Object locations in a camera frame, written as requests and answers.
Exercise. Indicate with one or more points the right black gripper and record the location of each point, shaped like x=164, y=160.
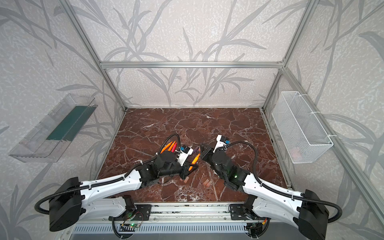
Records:
x=207, y=154

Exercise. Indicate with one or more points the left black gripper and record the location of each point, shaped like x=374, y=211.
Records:
x=186, y=168

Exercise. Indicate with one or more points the pink marker group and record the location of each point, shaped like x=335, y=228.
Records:
x=174, y=148

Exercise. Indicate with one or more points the orange marker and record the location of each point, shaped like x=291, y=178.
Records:
x=166, y=147
x=171, y=146
x=194, y=161

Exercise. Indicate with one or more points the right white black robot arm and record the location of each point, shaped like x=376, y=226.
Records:
x=304, y=211

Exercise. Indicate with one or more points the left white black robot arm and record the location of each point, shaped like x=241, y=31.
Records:
x=76, y=200

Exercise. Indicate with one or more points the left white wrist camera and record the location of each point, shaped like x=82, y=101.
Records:
x=185, y=152

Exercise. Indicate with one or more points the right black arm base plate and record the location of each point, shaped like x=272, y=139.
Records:
x=239, y=212

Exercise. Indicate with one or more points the aluminium frame rail front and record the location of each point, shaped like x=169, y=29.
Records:
x=189, y=213

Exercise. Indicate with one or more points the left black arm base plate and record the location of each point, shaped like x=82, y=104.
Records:
x=141, y=212

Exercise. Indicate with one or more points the white wire mesh basket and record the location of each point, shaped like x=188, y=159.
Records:
x=303, y=135

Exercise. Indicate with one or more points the clear plastic wall bin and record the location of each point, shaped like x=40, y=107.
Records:
x=48, y=140

